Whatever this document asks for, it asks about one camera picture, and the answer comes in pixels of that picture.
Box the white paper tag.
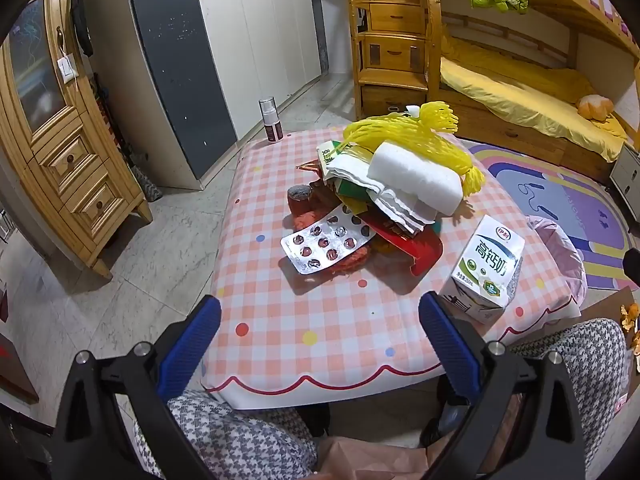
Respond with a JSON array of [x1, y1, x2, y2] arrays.
[[56, 55, 81, 83]]

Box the dark red long bundle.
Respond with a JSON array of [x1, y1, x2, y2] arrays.
[[92, 72, 133, 161]]

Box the white and grey wardrobe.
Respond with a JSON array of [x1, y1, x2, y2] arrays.
[[75, 0, 331, 191]]

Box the yellow bedsheet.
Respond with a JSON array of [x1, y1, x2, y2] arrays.
[[440, 35, 628, 163]]

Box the person's leg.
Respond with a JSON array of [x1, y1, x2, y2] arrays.
[[132, 390, 321, 480], [510, 317, 628, 480]]

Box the dark red spray bottle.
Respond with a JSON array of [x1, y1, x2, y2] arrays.
[[257, 97, 286, 145]]

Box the silver blister pack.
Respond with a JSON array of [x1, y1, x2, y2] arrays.
[[280, 212, 375, 276]]

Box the orange knitted cloth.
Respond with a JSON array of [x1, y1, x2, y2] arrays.
[[286, 184, 396, 278]]

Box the grey nightstand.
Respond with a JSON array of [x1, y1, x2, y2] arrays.
[[610, 142, 640, 208]]

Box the pinkish brown cloth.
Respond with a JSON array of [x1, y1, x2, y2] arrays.
[[315, 435, 441, 480]]

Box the person's left leg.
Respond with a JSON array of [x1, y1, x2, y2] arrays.
[[132, 390, 321, 480]]

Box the pile of orange peels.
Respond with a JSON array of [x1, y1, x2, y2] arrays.
[[620, 302, 640, 361]]

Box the person's black right shoe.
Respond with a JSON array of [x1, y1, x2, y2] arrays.
[[419, 402, 471, 448]]

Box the pastel rainbow rug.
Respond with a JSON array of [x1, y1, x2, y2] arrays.
[[457, 137, 640, 293]]

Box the pink checked tablecloth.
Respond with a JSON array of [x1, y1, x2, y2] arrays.
[[202, 127, 583, 411]]

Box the red card packet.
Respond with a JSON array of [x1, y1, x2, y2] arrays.
[[350, 210, 445, 277]]

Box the white green milk carton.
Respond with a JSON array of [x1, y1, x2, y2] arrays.
[[439, 214, 526, 325]]

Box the orange plush toy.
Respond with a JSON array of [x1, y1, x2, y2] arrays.
[[575, 94, 615, 122]]

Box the person's right leg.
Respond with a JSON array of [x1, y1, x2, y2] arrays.
[[510, 317, 628, 480]]

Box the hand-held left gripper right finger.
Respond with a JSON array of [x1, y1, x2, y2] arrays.
[[417, 290, 588, 480]]

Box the black hanging bag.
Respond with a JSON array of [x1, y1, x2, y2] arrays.
[[67, 0, 96, 58]]

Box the white foam sheet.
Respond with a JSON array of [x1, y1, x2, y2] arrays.
[[325, 152, 441, 236]]

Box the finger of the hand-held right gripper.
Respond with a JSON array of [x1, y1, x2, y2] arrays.
[[622, 247, 640, 286]]

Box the white foam block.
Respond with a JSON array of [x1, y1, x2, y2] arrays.
[[367, 140, 466, 217]]

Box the brown cardboard sheet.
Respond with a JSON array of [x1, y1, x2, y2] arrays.
[[515, 285, 640, 356]]

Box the green medicine box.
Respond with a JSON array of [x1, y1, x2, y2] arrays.
[[316, 141, 386, 211]]

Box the red gold snack packet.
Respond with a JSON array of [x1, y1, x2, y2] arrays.
[[295, 157, 326, 186]]

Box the yellow mesh net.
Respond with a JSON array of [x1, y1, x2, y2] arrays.
[[342, 101, 487, 198]]

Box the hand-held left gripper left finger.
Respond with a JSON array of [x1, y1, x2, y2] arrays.
[[52, 294, 223, 480]]

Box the brown wooden board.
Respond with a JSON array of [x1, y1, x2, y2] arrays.
[[0, 332, 41, 406]]

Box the tall wooden cabinet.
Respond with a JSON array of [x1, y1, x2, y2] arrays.
[[0, 0, 153, 281]]

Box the trash bin with pink bag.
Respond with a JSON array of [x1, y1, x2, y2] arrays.
[[525, 215, 588, 311]]

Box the wooden stair drawers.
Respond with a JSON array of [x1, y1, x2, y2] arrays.
[[346, 0, 441, 118]]

